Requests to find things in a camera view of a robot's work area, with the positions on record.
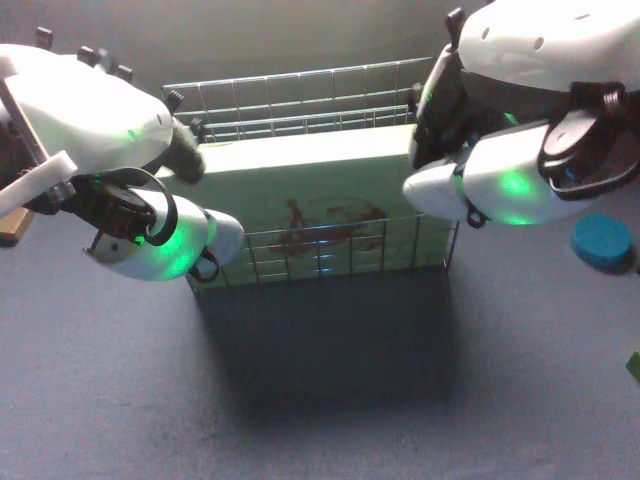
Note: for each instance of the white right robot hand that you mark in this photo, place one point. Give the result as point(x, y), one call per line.
point(540, 35)

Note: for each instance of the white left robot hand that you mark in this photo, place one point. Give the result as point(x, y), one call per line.
point(90, 110)

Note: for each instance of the light green book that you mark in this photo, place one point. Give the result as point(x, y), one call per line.
point(300, 175)

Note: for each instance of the tan wooden block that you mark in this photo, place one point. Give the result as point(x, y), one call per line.
point(10, 222)

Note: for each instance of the blue rounded block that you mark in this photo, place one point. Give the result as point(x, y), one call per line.
point(600, 237)

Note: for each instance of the green number eight block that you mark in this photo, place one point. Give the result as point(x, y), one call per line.
point(635, 367)

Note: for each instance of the grey table cloth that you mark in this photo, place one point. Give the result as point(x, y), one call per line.
point(320, 400)

